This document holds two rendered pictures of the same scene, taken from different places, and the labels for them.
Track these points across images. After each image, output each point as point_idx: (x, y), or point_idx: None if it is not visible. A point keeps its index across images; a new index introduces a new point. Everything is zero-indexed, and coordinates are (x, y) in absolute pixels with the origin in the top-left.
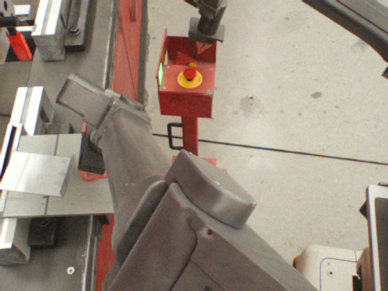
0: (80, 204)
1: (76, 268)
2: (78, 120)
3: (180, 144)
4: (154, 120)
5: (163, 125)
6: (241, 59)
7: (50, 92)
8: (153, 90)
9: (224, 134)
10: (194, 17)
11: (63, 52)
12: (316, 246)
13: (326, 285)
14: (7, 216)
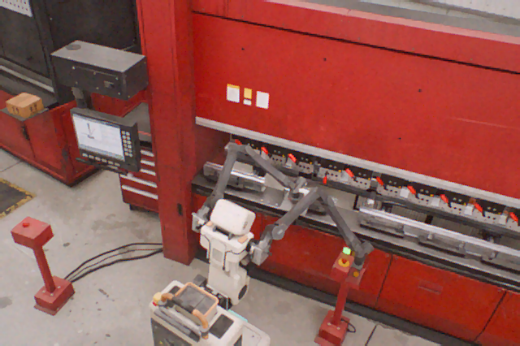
0: (287, 198)
1: (276, 205)
2: (326, 217)
3: (363, 337)
4: (386, 330)
5: (381, 335)
6: None
7: (341, 214)
8: (412, 339)
9: None
10: (365, 258)
11: (360, 219)
12: (268, 339)
13: (249, 331)
14: None
